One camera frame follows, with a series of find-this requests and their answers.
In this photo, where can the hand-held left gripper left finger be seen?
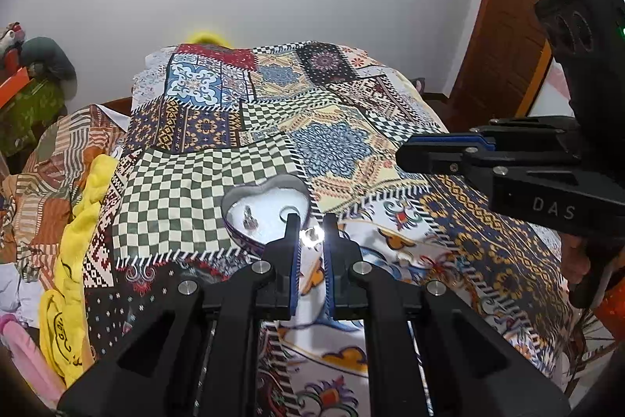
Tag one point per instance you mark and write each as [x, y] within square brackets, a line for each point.
[293, 251]

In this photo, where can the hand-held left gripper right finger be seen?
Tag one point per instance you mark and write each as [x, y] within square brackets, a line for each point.
[328, 251]

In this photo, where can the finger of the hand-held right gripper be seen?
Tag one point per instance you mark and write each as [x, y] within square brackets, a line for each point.
[532, 129]
[532, 194]

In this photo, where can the shiny silver jewelry piece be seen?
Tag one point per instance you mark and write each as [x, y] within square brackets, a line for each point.
[312, 236]

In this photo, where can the heart-shaped jewelry box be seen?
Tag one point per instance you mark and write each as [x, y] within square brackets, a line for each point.
[266, 212]

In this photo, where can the person's right hand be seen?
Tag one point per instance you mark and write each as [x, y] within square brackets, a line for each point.
[573, 258]

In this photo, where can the small silver pendant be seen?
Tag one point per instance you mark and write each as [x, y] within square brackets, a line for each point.
[250, 219]

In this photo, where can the brown wooden door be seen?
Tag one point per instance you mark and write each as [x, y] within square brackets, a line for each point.
[512, 6]

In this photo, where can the patchwork patterned blanket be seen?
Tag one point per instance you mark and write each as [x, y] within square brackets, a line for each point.
[312, 143]

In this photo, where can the yellow cloth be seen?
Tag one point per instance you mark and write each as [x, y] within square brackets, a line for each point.
[73, 280]

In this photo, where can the yellow pillow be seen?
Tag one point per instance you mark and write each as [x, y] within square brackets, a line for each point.
[207, 37]

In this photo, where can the orange striped blanket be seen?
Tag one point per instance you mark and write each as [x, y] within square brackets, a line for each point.
[53, 172]

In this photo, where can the pink cloth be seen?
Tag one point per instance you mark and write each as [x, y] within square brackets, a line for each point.
[29, 358]

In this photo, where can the green patterned bag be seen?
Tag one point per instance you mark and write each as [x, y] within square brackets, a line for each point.
[27, 114]

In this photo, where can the dark grey plush toy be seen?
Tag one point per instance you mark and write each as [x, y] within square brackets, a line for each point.
[46, 58]

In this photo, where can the orange box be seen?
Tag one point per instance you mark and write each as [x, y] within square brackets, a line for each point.
[13, 86]

